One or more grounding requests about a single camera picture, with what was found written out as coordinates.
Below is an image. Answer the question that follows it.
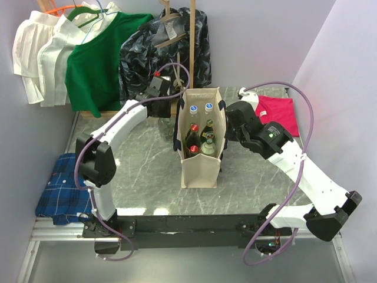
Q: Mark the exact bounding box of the green Perrier bottle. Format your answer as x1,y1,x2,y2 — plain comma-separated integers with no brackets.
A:
184,123,195,141
200,119,215,144

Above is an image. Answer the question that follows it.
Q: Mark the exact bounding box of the clear chang soda bottle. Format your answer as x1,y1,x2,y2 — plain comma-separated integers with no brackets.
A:
200,139,216,157
158,118,175,139

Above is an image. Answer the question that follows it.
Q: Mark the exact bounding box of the Coca-Cola glass bottle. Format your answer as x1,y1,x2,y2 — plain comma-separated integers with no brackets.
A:
186,144,200,159
185,123,201,147

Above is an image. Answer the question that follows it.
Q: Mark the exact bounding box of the cream canvas tote bag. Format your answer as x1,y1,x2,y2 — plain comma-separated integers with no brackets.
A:
173,88,227,188

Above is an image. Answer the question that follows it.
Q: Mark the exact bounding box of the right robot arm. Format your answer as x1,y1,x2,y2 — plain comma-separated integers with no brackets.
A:
225,101,362,242

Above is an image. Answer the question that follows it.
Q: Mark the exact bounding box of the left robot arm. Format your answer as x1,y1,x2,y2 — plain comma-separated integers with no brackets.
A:
75,76,171,237

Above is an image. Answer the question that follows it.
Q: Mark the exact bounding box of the pink folded t-shirt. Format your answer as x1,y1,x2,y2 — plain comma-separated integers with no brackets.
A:
255,96,299,137

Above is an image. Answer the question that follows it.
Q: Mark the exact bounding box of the dark patterned hanging shirt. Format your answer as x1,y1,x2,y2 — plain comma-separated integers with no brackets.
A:
118,7,212,106

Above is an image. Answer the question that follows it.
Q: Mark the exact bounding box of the green hanging t-shirt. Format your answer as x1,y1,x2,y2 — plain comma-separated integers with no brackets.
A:
65,12,153,118

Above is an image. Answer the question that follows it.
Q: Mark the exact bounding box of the wooden hanger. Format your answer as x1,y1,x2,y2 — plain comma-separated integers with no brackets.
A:
152,0,186,48

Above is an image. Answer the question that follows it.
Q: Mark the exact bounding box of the green hanger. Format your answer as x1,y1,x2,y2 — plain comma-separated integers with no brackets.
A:
67,4,108,28

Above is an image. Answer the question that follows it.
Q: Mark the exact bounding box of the white hanging blouse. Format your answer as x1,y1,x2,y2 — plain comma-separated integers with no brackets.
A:
12,2,120,107

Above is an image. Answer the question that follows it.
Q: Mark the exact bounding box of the orange hanger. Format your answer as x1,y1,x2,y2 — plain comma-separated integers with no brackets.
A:
45,0,78,16

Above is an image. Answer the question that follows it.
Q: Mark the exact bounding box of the blue plaid cloth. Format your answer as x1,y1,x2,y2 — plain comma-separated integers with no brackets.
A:
35,153,92,225

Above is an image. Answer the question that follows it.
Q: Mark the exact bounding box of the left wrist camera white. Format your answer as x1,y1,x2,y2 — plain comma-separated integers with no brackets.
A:
161,76,171,82

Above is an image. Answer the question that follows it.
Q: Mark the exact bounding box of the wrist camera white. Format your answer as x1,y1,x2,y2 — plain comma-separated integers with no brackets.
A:
161,76,171,82
238,87,259,111

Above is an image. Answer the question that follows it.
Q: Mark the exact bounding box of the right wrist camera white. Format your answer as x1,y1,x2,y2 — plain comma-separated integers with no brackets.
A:
238,87,259,111

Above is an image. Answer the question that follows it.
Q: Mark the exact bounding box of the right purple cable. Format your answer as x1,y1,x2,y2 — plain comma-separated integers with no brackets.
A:
242,81,315,266

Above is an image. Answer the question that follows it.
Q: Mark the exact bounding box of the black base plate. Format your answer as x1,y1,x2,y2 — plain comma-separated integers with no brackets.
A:
81,214,293,252

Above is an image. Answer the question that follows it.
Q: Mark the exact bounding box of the aluminium rail frame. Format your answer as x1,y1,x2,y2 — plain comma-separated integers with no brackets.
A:
17,215,356,282

